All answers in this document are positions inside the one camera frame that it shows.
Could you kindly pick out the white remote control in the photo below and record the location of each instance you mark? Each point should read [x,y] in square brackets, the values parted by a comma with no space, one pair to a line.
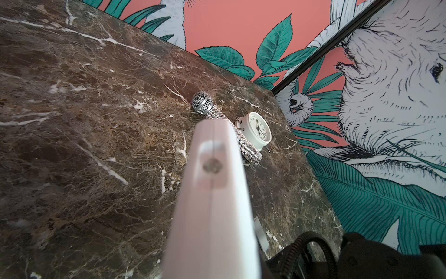
[212,233]

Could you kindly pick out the white battery cover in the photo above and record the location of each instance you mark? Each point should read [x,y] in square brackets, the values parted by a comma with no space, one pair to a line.
[261,235]

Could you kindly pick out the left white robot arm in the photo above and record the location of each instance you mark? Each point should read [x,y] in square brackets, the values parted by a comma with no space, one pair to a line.
[310,257]

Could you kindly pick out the white alarm clock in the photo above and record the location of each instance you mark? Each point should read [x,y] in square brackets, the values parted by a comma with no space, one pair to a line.
[255,128]

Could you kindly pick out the glitter microphone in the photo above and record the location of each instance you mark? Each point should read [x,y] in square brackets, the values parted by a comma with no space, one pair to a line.
[204,105]

